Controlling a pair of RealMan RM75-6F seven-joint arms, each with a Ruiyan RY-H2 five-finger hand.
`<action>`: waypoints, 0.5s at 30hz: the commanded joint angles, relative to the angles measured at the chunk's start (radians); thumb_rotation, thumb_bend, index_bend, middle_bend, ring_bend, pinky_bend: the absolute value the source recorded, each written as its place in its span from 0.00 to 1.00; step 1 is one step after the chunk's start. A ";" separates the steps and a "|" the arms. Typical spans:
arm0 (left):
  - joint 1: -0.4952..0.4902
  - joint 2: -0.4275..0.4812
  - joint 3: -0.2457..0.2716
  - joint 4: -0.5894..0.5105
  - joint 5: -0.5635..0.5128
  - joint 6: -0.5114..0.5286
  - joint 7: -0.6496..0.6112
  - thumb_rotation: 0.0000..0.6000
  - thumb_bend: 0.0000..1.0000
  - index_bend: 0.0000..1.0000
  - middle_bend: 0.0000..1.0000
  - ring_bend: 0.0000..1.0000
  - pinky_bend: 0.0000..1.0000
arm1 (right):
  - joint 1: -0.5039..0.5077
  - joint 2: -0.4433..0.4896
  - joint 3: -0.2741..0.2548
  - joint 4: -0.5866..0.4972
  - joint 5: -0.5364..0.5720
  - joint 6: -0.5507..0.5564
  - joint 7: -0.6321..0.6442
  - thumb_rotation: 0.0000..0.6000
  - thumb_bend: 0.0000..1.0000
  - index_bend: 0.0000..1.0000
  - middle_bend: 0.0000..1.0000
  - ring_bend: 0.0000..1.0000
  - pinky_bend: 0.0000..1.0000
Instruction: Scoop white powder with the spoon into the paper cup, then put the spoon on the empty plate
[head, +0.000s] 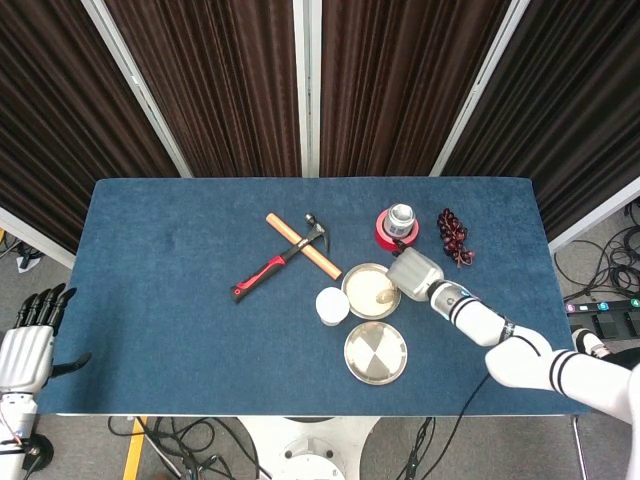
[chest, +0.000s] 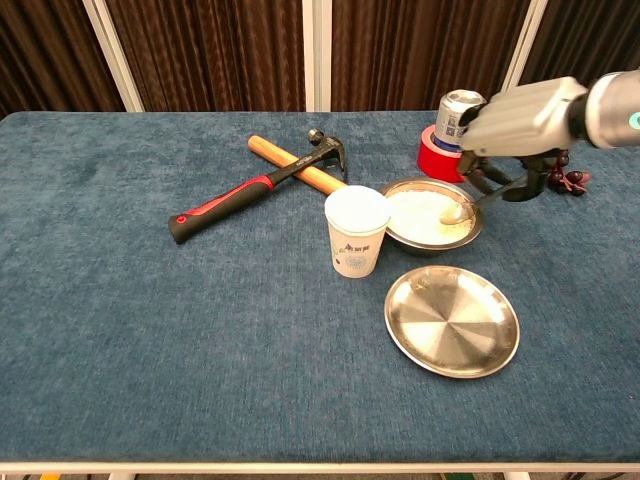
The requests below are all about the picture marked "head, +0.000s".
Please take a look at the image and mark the dark brown curtain panel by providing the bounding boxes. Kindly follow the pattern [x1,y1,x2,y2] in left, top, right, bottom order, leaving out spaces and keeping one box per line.
[104,0,301,179]
[442,0,640,241]
[0,0,181,251]
[319,0,511,177]

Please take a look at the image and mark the black floor cable heap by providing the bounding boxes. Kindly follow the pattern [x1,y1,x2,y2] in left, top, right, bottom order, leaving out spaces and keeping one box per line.
[554,204,640,301]

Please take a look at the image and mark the white partition post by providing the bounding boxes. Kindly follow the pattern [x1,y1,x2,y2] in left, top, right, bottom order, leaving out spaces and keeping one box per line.
[429,0,531,176]
[292,0,322,179]
[82,0,194,179]

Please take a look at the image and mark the white partition rail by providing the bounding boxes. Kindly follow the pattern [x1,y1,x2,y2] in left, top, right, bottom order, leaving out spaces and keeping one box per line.
[0,207,76,269]
[547,189,640,256]

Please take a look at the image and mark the black red claw hammer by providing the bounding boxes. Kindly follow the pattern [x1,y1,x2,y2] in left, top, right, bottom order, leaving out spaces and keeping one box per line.
[229,213,334,305]

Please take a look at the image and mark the round silver metal plate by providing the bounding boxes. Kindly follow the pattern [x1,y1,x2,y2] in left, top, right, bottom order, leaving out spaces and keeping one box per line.
[340,262,404,320]

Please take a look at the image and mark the dark purple grape bunch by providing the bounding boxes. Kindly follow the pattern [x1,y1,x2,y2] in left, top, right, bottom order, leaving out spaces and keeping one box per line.
[436,207,476,271]

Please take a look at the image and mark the red tape roll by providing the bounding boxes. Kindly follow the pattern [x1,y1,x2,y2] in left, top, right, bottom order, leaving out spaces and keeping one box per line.
[374,208,420,254]

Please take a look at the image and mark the yellow floor tape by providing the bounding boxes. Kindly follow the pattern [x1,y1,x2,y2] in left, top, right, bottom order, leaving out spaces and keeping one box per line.
[122,415,149,480]

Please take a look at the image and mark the steel plate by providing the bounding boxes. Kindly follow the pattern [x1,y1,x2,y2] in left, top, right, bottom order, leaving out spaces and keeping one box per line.
[343,321,409,386]

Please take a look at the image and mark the blue table cloth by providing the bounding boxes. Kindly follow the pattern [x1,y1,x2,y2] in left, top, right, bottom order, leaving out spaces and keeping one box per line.
[37,177,594,417]

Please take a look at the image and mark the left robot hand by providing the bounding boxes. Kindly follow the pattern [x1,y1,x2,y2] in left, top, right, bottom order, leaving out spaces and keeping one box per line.
[0,282,94,389]

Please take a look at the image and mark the white round container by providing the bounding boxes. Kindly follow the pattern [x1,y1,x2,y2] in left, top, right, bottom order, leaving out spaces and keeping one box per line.
[314,287,350,327]

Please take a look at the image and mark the wooden rod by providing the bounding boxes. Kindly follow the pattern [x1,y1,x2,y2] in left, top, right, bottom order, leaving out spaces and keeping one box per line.
[265,212,344,281]

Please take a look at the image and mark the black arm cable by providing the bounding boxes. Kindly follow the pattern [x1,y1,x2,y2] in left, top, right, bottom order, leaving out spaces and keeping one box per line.
[452,333,546,421]

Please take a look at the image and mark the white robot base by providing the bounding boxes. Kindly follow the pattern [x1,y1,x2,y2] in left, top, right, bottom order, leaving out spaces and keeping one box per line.
[234,415,381,480]

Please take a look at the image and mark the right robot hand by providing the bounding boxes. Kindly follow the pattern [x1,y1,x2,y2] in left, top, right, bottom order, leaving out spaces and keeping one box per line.
[387,239,446,304]

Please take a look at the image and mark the black cable tangle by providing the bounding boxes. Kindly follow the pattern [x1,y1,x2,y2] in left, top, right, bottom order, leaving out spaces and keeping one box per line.
[107,415,261,480]

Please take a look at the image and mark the silver metal can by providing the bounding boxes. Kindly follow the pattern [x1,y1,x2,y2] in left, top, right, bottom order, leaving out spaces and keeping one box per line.
[387,202,416,236]

